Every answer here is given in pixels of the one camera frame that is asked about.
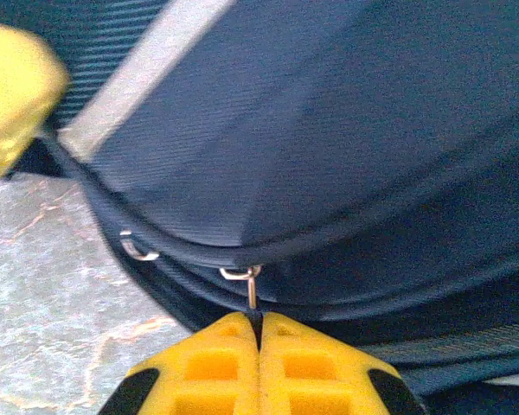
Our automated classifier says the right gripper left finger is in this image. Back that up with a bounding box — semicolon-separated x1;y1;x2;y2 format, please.
97;310;260;415

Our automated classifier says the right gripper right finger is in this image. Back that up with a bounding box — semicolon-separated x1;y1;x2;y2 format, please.
259;310;427;415

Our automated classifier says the navy blue backpack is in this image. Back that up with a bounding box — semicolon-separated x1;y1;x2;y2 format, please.
0;0;519;415

